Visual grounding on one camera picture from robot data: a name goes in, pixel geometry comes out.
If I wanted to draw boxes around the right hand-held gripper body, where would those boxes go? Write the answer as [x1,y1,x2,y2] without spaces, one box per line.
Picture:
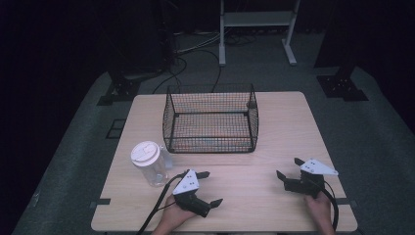
[283,158,340,199]

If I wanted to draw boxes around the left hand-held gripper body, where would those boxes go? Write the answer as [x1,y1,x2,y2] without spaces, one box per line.
[171,168,212,218]

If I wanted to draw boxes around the clear jar with white lid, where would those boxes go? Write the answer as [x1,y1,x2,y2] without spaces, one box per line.
[130,140,174,188]

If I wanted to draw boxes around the black wire mesh basket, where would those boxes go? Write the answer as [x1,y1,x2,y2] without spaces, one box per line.
[161,83,259,155]

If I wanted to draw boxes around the person's right hand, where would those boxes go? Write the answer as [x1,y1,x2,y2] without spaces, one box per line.
[303,191,338,235]

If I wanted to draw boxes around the person's left hand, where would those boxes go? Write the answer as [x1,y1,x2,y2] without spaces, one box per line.
[152,194,197,235]

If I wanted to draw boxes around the black stand base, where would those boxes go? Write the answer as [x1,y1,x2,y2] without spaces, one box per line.
[96,73,142,107]
[315,66,370,103]

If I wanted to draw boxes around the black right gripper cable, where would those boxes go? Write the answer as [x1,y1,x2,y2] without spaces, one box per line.
[321,179,340,231]

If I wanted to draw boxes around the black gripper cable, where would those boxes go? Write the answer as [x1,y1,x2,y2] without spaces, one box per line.
[136,172,190,235]
[321,179,340,231]

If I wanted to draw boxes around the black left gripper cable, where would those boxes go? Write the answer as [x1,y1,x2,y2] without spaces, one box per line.
[136,172,190,235]

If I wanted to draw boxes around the black table edge bracket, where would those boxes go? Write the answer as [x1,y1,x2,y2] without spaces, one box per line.
[89,198,113,211]
[336,197,359,209]

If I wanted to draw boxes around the black floor cable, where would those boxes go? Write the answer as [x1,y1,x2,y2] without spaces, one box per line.
[151,48,223,96]

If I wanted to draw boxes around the white floor cables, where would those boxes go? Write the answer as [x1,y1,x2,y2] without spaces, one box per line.
[175,31,223,55]

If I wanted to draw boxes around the white metal table frame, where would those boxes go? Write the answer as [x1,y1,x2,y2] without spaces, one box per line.
[218,0,301,68]

